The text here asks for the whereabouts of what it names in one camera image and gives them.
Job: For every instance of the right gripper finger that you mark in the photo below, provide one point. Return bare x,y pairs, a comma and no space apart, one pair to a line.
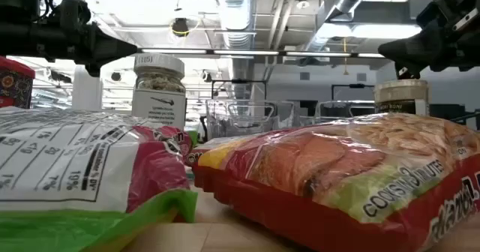
408,51
409,73

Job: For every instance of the tan-lidded spice jar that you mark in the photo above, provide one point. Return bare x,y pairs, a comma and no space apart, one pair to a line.
401,90

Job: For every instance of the white-lidded spice jar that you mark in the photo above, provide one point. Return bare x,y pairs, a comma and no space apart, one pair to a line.
159,105

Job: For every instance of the red-lidded patterned tin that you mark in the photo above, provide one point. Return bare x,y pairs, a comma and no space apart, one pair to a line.
15,87

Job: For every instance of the green pink ramen packet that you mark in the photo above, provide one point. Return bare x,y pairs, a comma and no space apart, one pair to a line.
56,162

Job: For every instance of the red yellow ramen packet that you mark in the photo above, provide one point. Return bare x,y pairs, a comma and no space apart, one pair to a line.
318,169

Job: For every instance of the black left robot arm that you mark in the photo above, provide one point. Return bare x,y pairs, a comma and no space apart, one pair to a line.
15,4

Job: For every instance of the white building column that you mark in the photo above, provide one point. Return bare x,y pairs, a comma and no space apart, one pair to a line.
80,94

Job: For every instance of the long ceiling light panel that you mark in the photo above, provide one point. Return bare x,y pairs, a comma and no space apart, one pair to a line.
375,30

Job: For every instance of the black monitor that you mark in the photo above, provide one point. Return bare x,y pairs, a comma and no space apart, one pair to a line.
446,111

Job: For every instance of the clear plastic container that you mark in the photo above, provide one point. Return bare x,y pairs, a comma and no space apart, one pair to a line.
322,111
213,120

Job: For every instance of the round ceiling fixture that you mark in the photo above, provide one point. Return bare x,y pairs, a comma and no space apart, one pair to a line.
302,2

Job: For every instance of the black overhead light bar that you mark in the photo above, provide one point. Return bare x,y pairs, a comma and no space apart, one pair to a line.
243,52

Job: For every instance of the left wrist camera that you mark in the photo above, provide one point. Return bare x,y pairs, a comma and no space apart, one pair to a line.
71,12

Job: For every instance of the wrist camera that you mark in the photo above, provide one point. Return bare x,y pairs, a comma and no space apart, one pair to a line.
71,12
442,8

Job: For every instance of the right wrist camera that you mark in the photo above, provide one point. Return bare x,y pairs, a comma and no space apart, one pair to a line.
442,8

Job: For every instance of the black background rig frame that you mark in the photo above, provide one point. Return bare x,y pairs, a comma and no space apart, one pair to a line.
356,86

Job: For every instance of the wide silver ventilation duct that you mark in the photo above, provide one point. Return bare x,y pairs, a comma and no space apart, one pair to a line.
240,72

